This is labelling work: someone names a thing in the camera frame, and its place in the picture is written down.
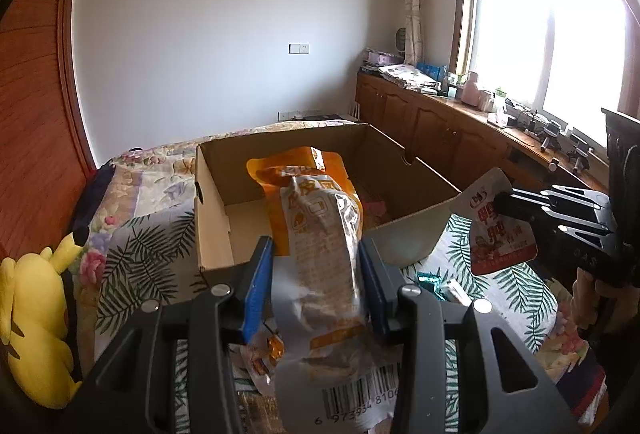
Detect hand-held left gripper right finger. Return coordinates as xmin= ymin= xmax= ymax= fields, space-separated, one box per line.
xmin=357 ymin=237 xmax=581 ymax=434

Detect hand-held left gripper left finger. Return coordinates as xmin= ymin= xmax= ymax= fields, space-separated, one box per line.
xmin=65 ymin=237 xmax=276 ymax=434

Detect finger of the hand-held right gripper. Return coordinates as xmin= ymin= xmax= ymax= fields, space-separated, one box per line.
xmin=525 ymin=211 xmax=623 ymax=265
xmin=500 ymin=184 xmax=611 ymax=217

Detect red white snack packet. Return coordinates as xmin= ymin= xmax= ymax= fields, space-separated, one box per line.
xmin=450 ymin=167 xmax=538 ymax=276

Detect orange white snack packet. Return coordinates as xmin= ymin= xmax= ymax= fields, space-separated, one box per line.
xmin=246 ymin=147 xmax=406 ymax=430

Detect cardboard box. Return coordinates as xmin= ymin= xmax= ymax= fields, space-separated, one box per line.
xmin=194 ymin=123 xmax=463 ymax=287

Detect person's right hand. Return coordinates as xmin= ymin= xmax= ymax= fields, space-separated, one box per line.
xmin=571 ymin=270 xmax=603 ymax=332

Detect teal candy wrapper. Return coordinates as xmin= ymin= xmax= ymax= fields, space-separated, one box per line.
xmin=416 ymin=271 xmax=446 ymax=301

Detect small black tripod clamp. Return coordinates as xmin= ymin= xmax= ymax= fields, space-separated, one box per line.
xmin=567 ymin=133 xmax=595 ymax=173
xmin=537 ymin=119 xmax=564 ymax=151

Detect small orange snack packet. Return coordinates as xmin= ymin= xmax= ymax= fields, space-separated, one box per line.
xmin=240 ymin=329 xmax=288 ymax=387

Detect small white packet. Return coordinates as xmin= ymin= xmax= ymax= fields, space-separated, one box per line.
xmin=440 ymin=279 xmax=473 ymax=308

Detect leaf print blanket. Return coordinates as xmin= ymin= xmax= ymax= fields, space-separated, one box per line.
xmin=95 ymin=209 xmax=561 ymax=434

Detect wooden cabinet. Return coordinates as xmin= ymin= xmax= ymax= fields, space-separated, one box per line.
xmin=356 ymin=72 xmax=611 ymax=195

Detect pink kettle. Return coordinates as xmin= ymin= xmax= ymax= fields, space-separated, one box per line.
xmin=460 ymin=72 xmax=481 ymax=106

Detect blue packets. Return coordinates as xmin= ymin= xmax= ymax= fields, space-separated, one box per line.
xmin=417 ymin=63 xmax=449 ymax=83

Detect window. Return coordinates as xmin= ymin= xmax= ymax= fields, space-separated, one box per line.
xmin=450 ymin=0 xmax=640 ymax=150

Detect stack of papers on cabinet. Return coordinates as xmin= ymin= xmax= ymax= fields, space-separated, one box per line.
xmin=378 ymin=63 xmax=442 ymax=92

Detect dark blue cloth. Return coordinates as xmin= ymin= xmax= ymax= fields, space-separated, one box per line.
xmin=74 ymin=161 xmax=117 ymax=236

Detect stack of boxes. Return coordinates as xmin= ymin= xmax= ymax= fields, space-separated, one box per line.
xmin=362 ymin=47 xmax=402 ymax=68

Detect yellow plush toy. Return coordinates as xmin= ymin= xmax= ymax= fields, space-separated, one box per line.
xmin=0 ymin=220 xmax=87 ymax=410

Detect wooden wardrobe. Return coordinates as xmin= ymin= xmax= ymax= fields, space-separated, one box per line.
xmin=0 ymin=0 xmax=99 ymax=265

